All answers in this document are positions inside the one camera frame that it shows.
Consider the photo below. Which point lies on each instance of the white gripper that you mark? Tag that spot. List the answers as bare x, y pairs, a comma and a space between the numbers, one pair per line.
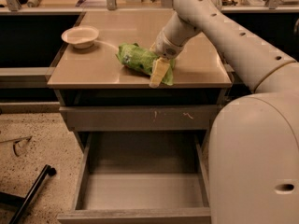
164, 48

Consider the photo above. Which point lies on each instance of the green rice chip bag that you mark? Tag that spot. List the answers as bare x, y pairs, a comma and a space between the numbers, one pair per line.
142, 60

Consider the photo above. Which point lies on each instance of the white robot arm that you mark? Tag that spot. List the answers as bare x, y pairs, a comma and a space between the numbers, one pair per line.
253, 145

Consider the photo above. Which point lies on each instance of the closed top drawer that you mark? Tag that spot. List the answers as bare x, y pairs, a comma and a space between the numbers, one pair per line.
138, 118

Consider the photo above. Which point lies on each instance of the grey drawer cabinet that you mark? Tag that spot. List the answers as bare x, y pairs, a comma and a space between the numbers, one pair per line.
95, 77

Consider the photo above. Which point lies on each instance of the open middle drawer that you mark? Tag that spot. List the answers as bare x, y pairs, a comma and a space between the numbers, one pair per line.
140, 178

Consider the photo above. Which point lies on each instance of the white bowl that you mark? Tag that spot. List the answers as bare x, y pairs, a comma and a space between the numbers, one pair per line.
80, 37

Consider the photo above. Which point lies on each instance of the black chair base leg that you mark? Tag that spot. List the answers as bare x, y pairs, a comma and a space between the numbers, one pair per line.
19, 203

